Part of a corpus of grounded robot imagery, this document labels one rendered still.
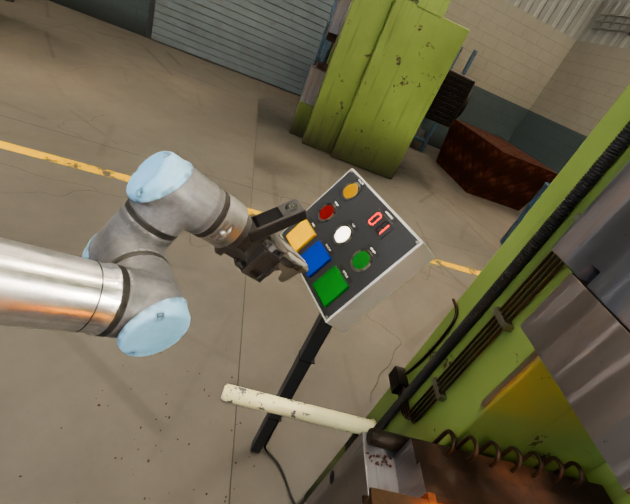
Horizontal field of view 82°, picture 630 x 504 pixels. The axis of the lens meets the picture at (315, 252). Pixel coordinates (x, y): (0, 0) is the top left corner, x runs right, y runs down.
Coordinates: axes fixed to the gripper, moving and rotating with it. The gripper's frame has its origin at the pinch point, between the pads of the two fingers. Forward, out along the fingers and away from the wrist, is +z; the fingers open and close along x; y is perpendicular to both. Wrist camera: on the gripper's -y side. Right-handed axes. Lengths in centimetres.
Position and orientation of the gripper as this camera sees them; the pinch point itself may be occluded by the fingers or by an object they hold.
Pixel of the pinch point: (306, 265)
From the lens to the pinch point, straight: 77.6
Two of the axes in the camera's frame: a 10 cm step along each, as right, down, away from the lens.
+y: -7.4, 6.5, 1.9
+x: 3.7, 6.3, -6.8
